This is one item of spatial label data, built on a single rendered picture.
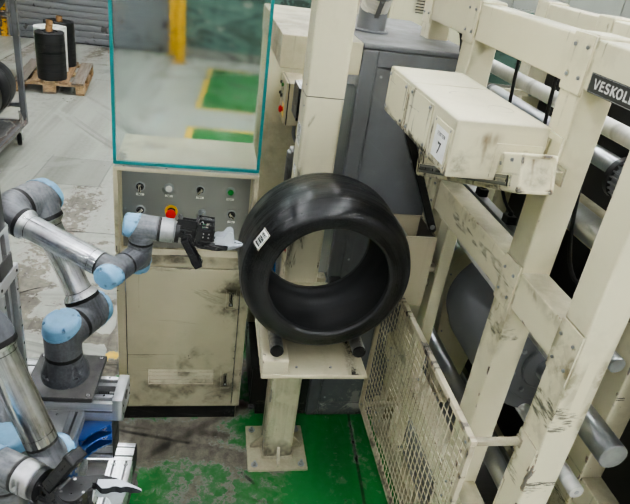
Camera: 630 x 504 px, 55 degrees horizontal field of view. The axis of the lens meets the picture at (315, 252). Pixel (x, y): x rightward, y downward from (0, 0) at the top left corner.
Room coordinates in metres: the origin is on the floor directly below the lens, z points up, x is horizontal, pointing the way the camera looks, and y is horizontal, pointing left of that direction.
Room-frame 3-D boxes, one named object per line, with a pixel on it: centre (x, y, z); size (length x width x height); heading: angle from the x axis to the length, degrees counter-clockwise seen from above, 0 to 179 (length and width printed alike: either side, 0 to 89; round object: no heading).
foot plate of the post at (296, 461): (2.04, 0.05, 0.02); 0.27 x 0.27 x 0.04; 12
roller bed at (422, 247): (2.09, -0.35, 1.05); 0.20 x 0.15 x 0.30; 12
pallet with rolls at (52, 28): (7.73, 3.66, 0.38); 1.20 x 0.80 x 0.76; 17
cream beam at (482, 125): (1.73, -0.34, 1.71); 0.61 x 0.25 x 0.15; 12
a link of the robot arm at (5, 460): (0.88, 0.59, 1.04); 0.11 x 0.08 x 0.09; 73
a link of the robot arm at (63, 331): (1.55, 0.77, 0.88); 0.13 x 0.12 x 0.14; 165
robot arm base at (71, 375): (1.54, 0.77, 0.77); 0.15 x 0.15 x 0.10
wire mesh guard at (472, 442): (1.64, -0.39, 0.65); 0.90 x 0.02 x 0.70; 12
